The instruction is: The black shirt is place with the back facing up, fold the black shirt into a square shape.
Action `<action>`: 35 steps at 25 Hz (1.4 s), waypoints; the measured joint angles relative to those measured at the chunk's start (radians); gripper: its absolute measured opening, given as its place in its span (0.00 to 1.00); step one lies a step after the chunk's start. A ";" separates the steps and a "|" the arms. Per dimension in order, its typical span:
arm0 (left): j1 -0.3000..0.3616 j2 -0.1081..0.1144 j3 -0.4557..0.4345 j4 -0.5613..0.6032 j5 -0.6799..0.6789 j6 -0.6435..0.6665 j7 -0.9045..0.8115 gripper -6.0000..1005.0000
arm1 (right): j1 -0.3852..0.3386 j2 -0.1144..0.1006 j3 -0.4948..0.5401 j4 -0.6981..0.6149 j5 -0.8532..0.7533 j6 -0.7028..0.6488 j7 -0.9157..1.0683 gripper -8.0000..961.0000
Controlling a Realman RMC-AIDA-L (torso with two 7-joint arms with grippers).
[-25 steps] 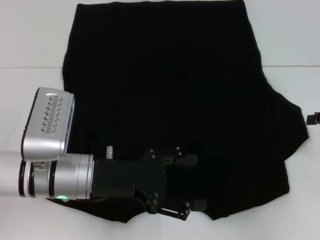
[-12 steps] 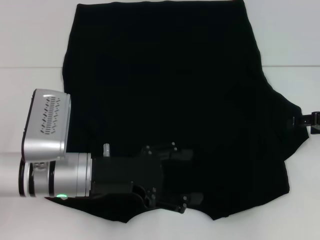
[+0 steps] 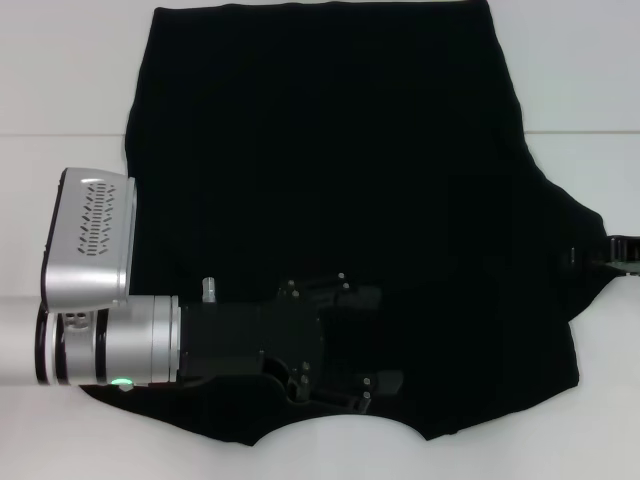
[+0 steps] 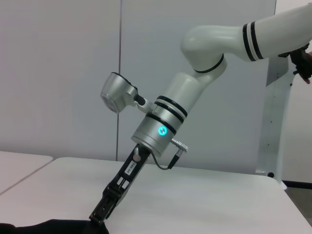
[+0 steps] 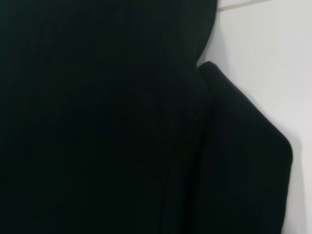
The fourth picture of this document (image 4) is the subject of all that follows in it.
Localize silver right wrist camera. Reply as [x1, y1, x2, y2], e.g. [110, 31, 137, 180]
[99, 72, 148, 115]

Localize black shirt with FREE print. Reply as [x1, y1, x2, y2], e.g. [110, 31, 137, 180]
[0, 218, 110, 234]

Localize black gloved person hand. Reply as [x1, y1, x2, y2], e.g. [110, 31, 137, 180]
[279, 42, 312, 85]

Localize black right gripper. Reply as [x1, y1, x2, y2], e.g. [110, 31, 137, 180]
[89, 144, 149, 224]

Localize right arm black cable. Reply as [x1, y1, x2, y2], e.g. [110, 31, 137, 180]
[150, 138, 190, 171]

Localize white robot torso column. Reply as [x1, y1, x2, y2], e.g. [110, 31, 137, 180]
[255, 36, 297, 191]

